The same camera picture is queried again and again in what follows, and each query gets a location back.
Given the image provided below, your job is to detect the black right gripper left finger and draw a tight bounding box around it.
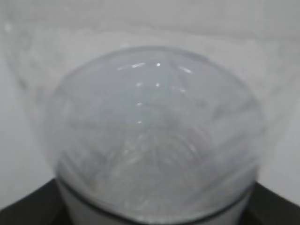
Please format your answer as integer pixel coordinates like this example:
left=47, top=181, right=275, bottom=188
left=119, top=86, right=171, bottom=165
left=0, top=179, right=73, bottom=225

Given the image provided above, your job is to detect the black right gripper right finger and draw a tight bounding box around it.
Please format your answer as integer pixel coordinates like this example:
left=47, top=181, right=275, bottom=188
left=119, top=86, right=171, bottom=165
left=241, top=183, right=300, bottom=225

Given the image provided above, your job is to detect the clear water bottle red label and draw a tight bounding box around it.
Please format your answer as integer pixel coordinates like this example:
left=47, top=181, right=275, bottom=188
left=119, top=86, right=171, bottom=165
left=0, top=0, right=300, bottom=225

